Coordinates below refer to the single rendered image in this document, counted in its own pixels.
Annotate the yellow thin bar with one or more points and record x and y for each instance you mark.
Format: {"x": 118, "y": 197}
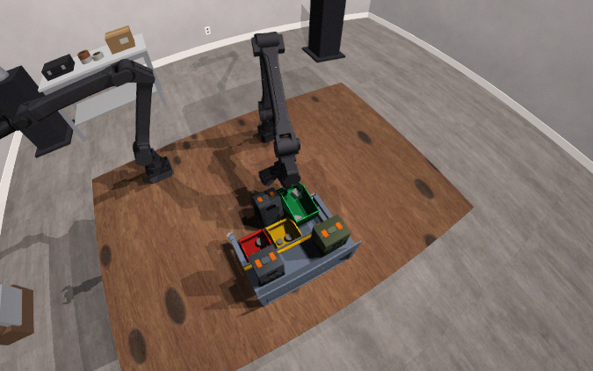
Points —
{"x": 286, "y": 248}

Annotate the red open bin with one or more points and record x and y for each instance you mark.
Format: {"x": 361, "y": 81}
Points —
{"x": 249, "y": 243}

